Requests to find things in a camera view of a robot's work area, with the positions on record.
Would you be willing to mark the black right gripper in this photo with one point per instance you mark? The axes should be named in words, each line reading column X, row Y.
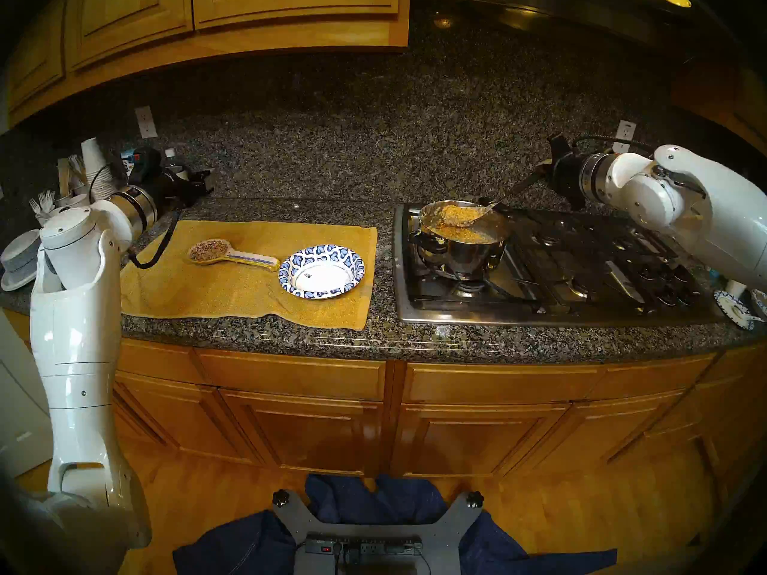
column 572, row 172

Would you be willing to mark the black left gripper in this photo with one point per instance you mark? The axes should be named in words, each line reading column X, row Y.
column 171, row 187

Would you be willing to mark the black serving spoon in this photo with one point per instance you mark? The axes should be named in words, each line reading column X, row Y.
column 521, row 187

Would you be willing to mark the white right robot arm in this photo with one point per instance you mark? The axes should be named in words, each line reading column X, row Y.
column 719, row 208

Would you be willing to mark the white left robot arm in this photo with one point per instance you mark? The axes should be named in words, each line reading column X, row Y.
column 78, row 340

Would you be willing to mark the patterned ceramic spoon rest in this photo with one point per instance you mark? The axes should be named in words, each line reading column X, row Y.
column 210, row 251

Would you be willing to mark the cooked oatmeal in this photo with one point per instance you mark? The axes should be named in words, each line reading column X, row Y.
column 461, row 235

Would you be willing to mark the blue patterned paper bowl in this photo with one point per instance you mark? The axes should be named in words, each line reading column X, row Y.
column 320, row 274

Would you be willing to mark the grey ceramic bowl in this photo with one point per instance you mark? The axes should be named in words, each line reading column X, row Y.
column 21, row 253

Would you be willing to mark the white plastic spoon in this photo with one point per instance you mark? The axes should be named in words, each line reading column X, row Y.
column 752, row 319

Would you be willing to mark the soy sauce bottle white cap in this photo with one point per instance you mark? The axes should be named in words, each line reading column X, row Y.
column 171, row 154

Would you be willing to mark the white blue salt canister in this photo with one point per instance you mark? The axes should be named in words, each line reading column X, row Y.
column 126, row 156

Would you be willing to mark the steel gas cooktop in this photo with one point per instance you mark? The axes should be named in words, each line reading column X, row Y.
column 569, row 280

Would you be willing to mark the stack of white paper cups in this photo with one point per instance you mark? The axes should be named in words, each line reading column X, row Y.
column 93, row 160

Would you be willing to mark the yellow cloth mat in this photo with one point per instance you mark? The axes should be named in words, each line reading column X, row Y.
column 251, row 292

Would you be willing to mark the stainless steel pot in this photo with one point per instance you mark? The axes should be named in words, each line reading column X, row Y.
column 461, row 259

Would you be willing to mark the thin wooden sticks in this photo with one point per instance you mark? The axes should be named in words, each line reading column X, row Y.
column 76, row 169

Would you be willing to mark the white mug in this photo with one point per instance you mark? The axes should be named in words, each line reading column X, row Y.
column 72, row 200

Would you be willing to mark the flat wooden utensil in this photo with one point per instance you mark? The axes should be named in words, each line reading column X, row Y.
column 64, row 178

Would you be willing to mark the black stove knob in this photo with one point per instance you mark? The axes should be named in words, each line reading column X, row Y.
column 681, row 274
column 663, row 270
column 646, row 274
column 666, row 298

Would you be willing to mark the steel range hood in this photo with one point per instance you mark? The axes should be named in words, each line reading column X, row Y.
column 569, row 8

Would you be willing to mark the white cup holding forks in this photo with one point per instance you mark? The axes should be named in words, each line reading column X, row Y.
column 43, row 218

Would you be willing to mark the plain white paper cup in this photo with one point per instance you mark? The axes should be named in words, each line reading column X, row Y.
column 734, row 288

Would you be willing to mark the small blue patterned saucer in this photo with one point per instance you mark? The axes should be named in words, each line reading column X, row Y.
column 731, row 307

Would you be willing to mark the blue patterned paper plate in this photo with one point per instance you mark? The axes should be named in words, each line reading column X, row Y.
column 761, row 301

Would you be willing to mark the wooden base cabinet row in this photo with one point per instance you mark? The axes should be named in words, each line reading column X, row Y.
column 305, row 436

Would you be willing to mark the black round base knob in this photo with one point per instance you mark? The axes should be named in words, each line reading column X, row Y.
column 280, row 498
column 475, row 499

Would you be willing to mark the dark blue cloth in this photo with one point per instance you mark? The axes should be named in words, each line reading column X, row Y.
column 383, row 499

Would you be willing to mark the grey power strip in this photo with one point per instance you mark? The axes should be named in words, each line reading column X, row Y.
column 371, row 545

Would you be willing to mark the white wall outlet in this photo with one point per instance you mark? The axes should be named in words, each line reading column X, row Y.
column 145, row 122
column 626, row 130

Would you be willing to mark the narrow wooden wall cabinet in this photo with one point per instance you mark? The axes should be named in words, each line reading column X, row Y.
column 737, row 100

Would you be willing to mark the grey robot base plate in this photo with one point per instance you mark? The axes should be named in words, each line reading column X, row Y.
column 449, row 538

